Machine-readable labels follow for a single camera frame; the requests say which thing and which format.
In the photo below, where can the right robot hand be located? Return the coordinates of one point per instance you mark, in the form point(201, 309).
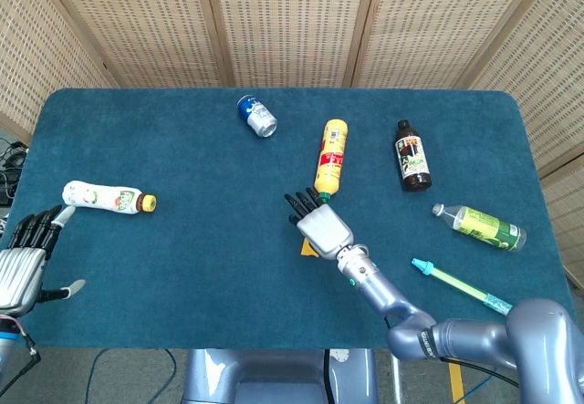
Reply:
point(325, 233)

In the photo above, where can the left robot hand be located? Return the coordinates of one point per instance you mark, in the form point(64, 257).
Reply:
point(20, 262)

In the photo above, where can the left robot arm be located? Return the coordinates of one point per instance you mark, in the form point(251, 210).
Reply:
point(5, 344)

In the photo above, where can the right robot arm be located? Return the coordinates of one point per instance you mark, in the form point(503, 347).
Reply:
point(456, 326)

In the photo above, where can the yellow squeeze bottle green cap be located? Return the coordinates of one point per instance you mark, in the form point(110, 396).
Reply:
point(331, 158)

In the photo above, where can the white bottle yellow cap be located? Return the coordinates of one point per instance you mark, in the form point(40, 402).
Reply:
point(102, 197)

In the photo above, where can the dark brown glass bottle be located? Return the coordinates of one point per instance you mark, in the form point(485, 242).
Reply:
point(412, 158)

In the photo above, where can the blue white drink can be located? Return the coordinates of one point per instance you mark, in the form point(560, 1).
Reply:
point(257, 116)

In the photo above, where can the blue table cloth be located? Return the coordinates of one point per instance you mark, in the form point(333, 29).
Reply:
point(182, 249)

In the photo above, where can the cyan green water squirter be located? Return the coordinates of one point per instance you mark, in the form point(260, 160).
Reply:
point(461, 286)

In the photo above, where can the robot torso base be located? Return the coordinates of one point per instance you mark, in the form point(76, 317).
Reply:
point(278, 376)

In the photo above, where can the clear bottle green label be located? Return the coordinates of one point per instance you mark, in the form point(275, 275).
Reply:
point(483, 227)

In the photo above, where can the bamboo folding screen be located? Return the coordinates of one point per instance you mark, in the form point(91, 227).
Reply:
point(292, 25)

